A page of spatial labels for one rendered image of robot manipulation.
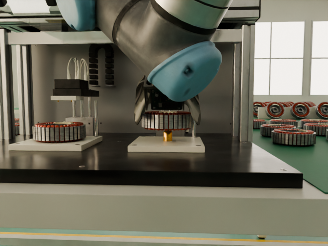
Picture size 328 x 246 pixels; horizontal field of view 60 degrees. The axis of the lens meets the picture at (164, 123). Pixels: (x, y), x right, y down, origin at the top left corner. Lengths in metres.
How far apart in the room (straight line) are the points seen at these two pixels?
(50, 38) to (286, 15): 7.13
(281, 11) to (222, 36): 6.95
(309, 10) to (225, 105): 7.08
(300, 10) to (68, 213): 7.60
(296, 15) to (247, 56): 7.04
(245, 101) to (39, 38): 0.54
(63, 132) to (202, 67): 0.40
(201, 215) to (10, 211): 0.25
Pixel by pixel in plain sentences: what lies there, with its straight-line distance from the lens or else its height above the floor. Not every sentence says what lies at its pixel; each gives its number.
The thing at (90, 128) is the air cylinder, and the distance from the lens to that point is 0.78.
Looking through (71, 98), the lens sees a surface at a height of 0.88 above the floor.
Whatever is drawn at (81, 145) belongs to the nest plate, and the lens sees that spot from 0.59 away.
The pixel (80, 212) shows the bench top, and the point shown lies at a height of 0.72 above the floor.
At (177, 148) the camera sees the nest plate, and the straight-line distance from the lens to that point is 0.55.
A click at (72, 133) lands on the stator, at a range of 0.63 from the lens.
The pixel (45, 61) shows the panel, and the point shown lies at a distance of 0.97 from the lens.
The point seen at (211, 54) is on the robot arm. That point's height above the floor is 0.92.
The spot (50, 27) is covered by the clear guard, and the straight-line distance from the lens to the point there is 0.84.
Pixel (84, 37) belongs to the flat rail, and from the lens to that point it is 0.77.
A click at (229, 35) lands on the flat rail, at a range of 0.74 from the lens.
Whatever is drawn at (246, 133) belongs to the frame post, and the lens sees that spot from 0.73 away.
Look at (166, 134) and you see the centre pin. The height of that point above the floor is 0.80.
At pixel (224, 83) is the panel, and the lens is 0.88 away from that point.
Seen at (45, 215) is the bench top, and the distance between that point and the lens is 0.43.
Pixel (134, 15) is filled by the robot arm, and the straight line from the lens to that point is 0.32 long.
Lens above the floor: 0.87
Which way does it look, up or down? 5 degrees down
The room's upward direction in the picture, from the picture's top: straight up
